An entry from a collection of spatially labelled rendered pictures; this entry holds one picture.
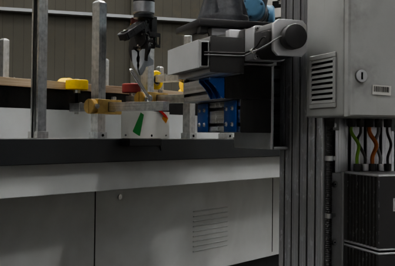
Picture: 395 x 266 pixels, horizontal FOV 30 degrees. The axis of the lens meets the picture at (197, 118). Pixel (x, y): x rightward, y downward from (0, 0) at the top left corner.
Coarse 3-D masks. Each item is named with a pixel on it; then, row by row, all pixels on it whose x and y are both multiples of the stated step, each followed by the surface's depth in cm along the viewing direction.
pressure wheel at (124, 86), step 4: (124, 84) 277; (128, 84) 276; (132, 84) 276; (136, 84) 277; (124, 88) 277; (128, 88) 276; (132, 88) 276; (136, 88) 277; (124, 92) 278; (128, 92) 277; (132, 92) 276; (136, 92) 277
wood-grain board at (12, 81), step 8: (0, 80) 241; (8, 80) 244; (16, 80) 246; (24, 80) 249; (48, 80) 257; (48, 88) 257; (56, 88) 260; (64, 88) 263; (88, 88) 273; (112, 88) 283; (120, 88) 286
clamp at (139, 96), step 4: (140, 92) 266; (148, 92) 267; (152, 92) 269; (156, 92) 271; (136, 96) 267; (140, 96) 266; (144, 96) 265; (152, 96) 269; (156, 96) 271; (136, 100) 267; (140, 100) 266; (144, 100) 265; (152, 100) 269; (156, 100) 271
